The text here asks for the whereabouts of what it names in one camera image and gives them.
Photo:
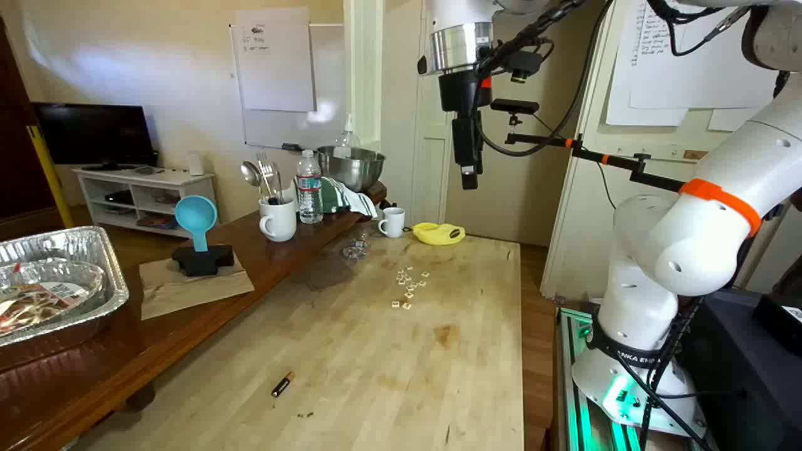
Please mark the white letter tile E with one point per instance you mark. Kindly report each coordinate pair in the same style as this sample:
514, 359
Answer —
394, 304

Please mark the aluminium foil tray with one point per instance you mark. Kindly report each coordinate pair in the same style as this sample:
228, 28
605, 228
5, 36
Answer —
84, 250

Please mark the brown paper sheet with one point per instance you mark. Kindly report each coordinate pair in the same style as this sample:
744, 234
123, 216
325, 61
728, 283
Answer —
191, 292

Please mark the black block stand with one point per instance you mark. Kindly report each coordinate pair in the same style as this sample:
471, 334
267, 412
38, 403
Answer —
204, 261

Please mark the stainless steel bowl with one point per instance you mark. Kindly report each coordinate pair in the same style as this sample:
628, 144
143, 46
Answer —
353, 168

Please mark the aluminium robot stand frame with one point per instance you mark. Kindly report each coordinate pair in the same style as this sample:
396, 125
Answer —
578, 402

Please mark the white refrigerator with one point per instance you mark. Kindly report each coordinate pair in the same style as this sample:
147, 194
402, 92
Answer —
578, 234

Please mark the empty white mug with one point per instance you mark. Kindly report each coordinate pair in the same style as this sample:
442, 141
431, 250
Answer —
391, 224

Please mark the white door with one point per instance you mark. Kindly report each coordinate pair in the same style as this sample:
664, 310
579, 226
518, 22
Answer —
391, 101

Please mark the white television stand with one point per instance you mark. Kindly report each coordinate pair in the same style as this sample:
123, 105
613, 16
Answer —
142, 201

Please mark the white paper sheet with writing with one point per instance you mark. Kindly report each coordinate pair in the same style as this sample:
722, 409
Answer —
686, 84

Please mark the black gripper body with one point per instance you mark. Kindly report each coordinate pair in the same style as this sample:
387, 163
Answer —
464, 91

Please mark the metal spoon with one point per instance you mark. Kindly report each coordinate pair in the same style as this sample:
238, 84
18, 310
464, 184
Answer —
251, 174

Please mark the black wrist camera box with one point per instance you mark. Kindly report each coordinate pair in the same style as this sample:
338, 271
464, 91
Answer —
514, 105

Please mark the white paper poster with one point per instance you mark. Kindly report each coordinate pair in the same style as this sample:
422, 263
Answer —
272, 59

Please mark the black equipment box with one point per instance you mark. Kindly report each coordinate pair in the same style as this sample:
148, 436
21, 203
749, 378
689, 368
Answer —
753, 377

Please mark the yellow banana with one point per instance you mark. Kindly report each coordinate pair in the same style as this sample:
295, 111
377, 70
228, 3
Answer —
440, 234

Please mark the clear water bottle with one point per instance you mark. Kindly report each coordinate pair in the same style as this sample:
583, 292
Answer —
310, 191

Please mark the shiny crumpled wrapper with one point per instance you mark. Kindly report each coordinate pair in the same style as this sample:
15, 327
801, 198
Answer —
38, 304

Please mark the black marker pen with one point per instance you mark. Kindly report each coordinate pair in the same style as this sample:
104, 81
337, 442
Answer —
282, 383

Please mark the dark wooden table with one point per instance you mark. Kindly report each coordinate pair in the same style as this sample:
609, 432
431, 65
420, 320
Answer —
84, 383

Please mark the black flat television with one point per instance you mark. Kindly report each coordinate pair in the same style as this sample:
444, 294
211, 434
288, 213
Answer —
94, 134

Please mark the yellow spirit level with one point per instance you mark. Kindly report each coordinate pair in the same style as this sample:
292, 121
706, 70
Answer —
51, 178

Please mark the black articulated mount rod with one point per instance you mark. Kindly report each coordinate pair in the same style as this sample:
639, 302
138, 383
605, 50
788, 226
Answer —
639, 163

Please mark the white mug with utensils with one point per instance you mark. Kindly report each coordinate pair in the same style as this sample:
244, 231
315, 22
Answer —
280, 220

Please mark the white wall board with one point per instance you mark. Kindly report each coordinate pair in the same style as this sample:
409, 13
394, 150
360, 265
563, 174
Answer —
330, 91

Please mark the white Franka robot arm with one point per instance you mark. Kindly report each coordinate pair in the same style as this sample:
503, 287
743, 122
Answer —
711, 234

